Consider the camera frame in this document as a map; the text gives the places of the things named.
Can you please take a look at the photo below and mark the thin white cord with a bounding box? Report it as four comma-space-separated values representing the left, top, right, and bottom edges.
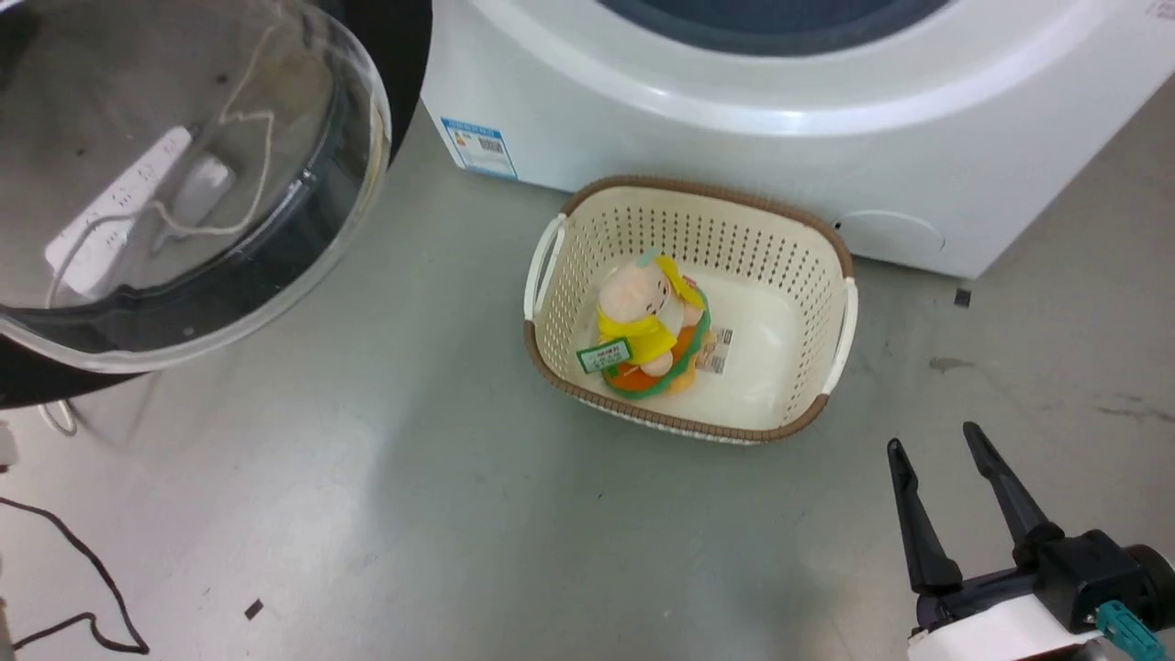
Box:
46, 23, 282, 309

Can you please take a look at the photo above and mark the teal connector clip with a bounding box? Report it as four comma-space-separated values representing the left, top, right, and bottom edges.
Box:
1095, 600, 1169, 661

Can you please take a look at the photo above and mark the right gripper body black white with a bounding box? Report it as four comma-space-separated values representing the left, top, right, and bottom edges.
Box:
907, 525, 1175, 661

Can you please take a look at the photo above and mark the white power plug adapter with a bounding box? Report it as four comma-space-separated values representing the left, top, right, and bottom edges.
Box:
173, 154, 237, 228

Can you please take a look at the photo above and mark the white barcode sticker label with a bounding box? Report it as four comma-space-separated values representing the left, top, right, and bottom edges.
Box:
695, 327, 734, 376

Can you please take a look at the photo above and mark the plush doll yellow green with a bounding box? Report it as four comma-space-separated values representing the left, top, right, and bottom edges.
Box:
576, 250, 714, 399

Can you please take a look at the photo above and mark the white power strip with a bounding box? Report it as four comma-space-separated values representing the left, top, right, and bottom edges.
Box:
45, 126, 195, 300

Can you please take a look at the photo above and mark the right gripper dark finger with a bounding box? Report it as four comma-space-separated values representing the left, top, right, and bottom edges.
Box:
887, 438, 964, 596
962, 421, 1067, 566

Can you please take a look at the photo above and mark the cream perforated laundry basket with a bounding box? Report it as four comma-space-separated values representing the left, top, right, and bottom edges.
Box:
523, 175, 859, 446

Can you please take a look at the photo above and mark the round glass washing machine door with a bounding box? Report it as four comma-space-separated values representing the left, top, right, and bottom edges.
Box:
0, 0, 433, 410

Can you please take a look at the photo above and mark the white front-load washing machine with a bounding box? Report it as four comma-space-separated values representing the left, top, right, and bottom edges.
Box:
420, 0, 1175, 280

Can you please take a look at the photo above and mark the blue white energy label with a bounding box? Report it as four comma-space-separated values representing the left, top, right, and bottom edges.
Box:
440, 117, 519, 181

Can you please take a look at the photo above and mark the black floor cable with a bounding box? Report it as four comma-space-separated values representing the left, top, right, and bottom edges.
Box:
0, 496, 151, 655

